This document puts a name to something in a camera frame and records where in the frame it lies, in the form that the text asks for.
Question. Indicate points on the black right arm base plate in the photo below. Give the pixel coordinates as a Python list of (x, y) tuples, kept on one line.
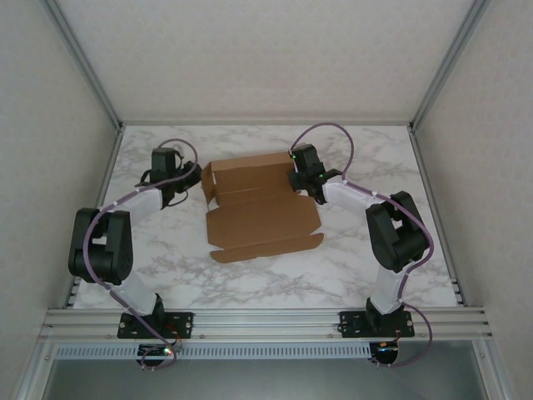
[(354, 323)]

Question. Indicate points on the aluminium corner post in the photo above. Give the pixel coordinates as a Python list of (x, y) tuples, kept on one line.
[(449, 62), (83, 66)]

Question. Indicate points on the aluminium frame leg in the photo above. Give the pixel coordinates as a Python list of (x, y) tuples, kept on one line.
[(495, 375), (35, 371)]

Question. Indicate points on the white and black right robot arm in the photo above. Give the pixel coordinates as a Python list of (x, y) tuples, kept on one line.
[(354, 196)]

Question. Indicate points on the wide grooved aluminium rail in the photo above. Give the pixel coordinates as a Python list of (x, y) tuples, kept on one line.
[(266, 323)]

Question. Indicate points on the brown cardboard paper box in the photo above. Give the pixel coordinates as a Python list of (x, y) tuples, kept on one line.
[(258, 208)]

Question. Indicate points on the thin aluminium table edge rail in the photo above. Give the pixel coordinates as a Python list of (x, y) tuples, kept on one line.
[(424, 166), (266, 123), (92, 166)]

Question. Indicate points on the small black controller board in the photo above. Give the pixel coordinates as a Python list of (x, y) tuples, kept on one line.
[(385, 352), (160, 351)]

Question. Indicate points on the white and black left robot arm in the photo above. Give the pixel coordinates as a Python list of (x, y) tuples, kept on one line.
[(137, 204)]

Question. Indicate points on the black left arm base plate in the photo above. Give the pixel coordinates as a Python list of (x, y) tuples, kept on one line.
[(183, 323)]

